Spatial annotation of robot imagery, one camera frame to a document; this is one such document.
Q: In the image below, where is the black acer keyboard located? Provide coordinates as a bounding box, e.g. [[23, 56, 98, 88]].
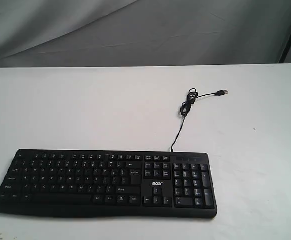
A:
[[0, 149, 218, 219]]

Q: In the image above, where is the grey backdrop cloth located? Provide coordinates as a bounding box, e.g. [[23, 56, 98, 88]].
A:
[[0, 0, 291, 68]]

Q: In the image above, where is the black keyboard usb cable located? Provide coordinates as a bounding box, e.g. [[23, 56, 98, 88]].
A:
[[170, 87, 229, 153]]

